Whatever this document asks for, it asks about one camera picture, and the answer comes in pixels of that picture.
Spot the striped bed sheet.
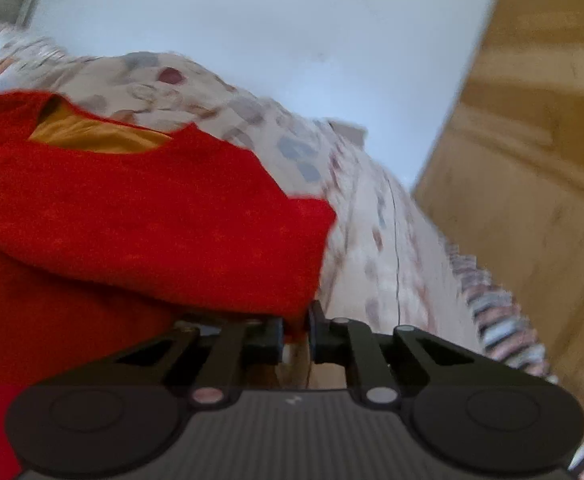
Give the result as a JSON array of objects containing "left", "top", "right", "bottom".
[{"left": 444, "top": 238, "right": 584, "bottom": 480}]

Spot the red knit sweater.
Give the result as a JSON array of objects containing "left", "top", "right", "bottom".
[{"left": 0, "top": 91, "right": 335, "bottom": 479}]

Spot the patterned shell print duvet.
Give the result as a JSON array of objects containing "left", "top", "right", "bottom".
[{"left": 0, "top": 24, "right": 480, "bottom": 350}]

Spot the wooden wardrobe panel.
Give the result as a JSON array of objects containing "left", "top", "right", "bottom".
[{"left": 414, "top": 0, "right": 584, "bottom": 406}]

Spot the metal bed headboard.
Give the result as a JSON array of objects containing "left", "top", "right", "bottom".
[{"left": 15, "top": 0, "right": 39, "bottom": 28}]

